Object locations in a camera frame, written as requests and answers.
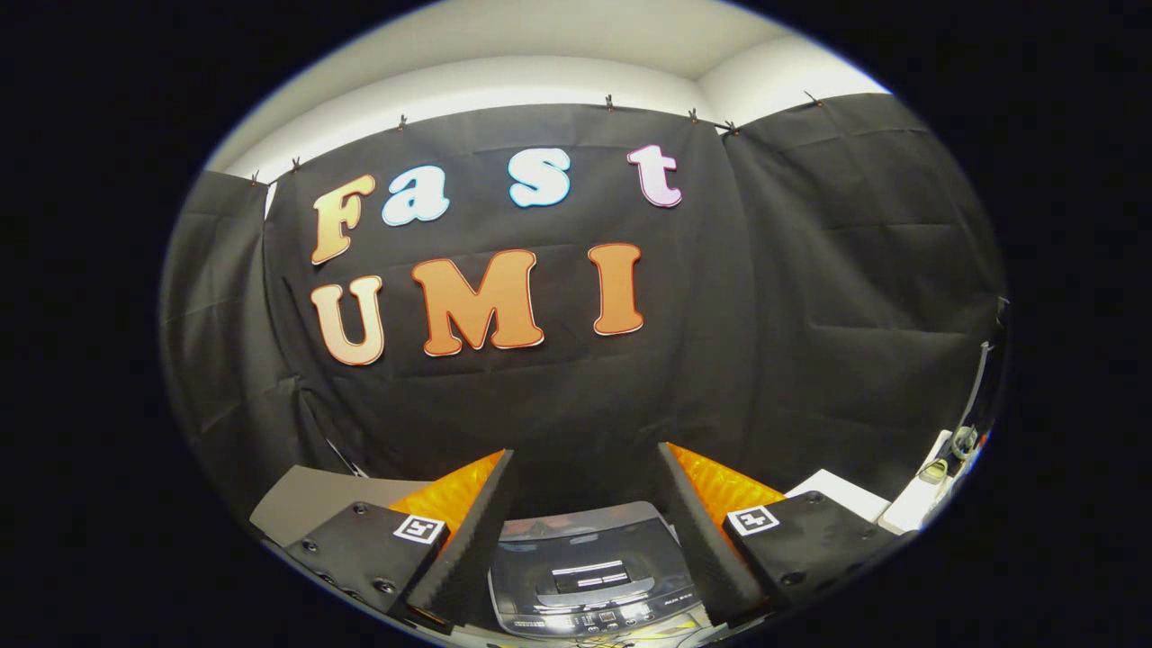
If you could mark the dark washing machine lid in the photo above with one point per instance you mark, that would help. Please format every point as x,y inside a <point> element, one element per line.
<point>585,547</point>

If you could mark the row of black cloth clips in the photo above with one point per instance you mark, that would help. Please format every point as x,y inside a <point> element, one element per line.
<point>609,103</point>

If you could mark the grey washing machine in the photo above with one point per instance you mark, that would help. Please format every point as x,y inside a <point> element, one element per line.
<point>621,623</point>

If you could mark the white shelf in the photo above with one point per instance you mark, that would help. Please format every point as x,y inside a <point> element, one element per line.
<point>911,508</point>

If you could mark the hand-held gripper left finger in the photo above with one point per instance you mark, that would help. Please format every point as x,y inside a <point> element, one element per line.
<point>472,540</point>

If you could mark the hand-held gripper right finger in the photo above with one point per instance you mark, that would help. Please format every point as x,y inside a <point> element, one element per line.
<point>697,540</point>

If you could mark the grey table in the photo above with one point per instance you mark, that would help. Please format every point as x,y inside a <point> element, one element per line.
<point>315,495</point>

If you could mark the white board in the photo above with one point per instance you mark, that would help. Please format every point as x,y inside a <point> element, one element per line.
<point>841,490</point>

